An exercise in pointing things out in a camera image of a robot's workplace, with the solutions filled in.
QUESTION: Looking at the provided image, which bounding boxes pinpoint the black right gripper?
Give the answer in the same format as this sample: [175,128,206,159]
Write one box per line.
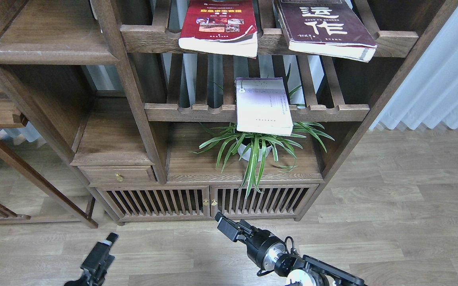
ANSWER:
[215,212,287,271]

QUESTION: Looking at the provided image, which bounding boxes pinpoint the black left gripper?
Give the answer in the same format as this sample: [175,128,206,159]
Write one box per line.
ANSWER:
[64,233,119,286]

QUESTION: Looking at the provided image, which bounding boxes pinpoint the white lavender book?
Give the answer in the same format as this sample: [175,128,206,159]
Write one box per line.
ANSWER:
[235,77,293,136]

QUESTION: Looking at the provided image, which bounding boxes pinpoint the maroon book with white characters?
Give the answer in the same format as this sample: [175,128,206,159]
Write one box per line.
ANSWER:
[274,0,377,63]

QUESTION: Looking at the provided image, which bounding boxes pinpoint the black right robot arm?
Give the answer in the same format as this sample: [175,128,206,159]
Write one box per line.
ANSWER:
[215,212,365,286]

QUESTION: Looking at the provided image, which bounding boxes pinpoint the right cabinet slatted door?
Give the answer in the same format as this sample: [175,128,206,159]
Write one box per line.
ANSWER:
[208,184,318,220]

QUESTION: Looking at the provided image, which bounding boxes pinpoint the cabinet slatted door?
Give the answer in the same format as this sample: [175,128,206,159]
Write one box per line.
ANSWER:
[208,184,318,220]
[98,187,211,222]

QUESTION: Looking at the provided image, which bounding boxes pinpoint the left cabinet slatted door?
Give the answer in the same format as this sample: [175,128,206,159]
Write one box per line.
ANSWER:
[98,187,211,222]

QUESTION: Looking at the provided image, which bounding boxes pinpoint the small wooden drawer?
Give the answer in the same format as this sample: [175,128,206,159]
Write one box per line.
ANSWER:
[78,165,155,186]

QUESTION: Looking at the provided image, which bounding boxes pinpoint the white plant pot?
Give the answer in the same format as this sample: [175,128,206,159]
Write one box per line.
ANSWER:
[237,137,272,162]

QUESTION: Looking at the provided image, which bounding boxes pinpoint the green spider plant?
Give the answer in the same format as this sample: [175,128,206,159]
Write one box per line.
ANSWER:
[198,119,332,194]

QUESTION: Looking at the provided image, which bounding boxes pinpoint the dark wooden bookshelf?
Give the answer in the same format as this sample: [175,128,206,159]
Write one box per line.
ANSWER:
[0,0,458,225]

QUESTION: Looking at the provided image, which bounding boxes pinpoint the red cover book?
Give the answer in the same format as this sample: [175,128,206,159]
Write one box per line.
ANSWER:
[178,0,258,58]

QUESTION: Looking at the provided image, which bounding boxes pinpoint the white pleated curtain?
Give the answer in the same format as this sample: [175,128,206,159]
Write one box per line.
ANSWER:
[370,7,458,129]

